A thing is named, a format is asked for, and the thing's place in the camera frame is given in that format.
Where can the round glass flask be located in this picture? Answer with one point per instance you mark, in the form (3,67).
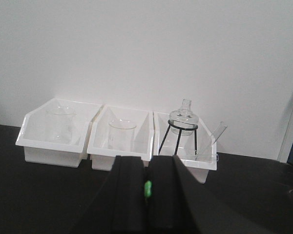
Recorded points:
(184,117)

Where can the white storage bin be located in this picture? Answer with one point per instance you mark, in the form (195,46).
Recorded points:
(198,168)
(38,149)
(102,157)

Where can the glass beaker in left bin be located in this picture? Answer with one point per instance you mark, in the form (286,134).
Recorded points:
(59,124)

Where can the left white storage bin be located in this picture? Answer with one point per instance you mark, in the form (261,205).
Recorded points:
(38,149)

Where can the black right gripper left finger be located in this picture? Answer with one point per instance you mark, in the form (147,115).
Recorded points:
(118,207)

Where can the glass test tube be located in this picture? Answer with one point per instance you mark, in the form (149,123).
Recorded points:
(203,150)

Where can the glass beaker in bin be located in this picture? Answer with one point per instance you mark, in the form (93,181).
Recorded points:
(121,134)
(59,124)

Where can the glass beaker in middle bin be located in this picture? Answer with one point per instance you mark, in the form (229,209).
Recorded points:
(121,134)

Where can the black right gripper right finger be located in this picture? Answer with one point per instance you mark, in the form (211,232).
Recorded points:
(168,211)

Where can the middle white storage bin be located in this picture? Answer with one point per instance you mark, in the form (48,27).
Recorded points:
(102,157)

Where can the right white storage bin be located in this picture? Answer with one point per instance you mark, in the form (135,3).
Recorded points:
(198,168)

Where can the black wire tripod stand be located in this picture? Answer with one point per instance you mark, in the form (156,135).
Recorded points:
(192,128)

